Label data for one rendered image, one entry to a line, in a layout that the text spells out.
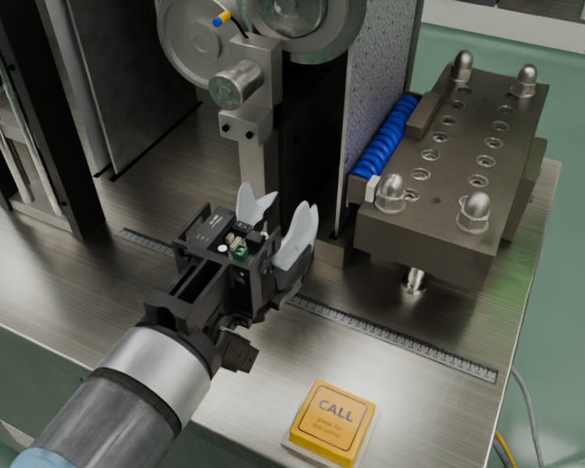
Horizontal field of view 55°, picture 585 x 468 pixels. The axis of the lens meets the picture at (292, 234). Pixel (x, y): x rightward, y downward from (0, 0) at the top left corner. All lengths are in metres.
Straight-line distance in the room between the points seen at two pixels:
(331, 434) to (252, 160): 0.32
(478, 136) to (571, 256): 1.47
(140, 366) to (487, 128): 0.60
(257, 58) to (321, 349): 0.34
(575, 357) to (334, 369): 1.35
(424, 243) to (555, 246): 1.62
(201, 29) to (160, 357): 0.40
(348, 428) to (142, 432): 0.28
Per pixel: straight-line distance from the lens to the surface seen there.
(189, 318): 0.40
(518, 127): 0.85
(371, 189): 0.66
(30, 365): 0.96
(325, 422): 0.62
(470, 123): 0.84
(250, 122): 0.61
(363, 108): 0.70
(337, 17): 0.58
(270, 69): 0.61
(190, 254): 0.46
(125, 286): 0.78
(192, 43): 0.70
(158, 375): 0.39
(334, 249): 0.75
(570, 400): 1.86
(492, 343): 0.74
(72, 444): 0.38
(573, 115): 3.02
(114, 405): 0.39
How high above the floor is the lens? 1.47
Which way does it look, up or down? 45 degrees down
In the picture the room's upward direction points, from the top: straight up
